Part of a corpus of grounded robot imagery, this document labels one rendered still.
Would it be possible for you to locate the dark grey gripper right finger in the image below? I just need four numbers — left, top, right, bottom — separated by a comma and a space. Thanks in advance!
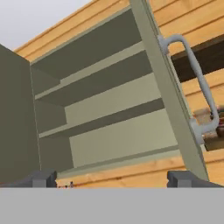
166, 170, 224, 189

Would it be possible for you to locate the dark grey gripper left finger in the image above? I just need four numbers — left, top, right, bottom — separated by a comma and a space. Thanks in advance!
0, 169, 58, 189

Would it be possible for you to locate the olive green cabinet door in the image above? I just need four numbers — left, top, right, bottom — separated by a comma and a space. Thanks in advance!
129, 0, 210, 182
0, 43, 42, 185

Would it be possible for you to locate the brown patterned object on shelf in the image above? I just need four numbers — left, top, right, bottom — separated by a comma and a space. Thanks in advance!
193, 106, 224, 152

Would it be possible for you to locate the grey cabinet door handle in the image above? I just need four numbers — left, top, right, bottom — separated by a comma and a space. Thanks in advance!
157, 33, 221, 145

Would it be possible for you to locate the olive green wall cabinet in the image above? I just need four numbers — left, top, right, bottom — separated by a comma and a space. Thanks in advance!
30, 5, 187, 179

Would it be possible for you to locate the dark wooden wall shelf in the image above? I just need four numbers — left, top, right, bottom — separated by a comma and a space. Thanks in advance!
170, 34, 224, 84

